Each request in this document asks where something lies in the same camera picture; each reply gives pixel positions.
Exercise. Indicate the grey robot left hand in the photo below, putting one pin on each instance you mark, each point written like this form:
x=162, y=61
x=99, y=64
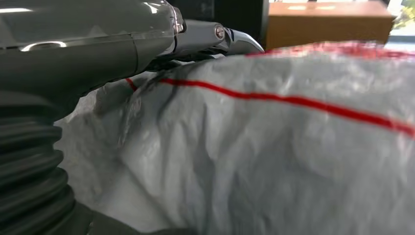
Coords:
x=84, y=45

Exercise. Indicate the white plastic mailer package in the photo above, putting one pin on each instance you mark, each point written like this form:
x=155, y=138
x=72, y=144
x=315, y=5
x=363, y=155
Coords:
x=259, y=146

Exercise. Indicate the brown cardboard delivery box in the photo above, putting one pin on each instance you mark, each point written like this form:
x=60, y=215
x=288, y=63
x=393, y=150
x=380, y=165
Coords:
x=327, y=24

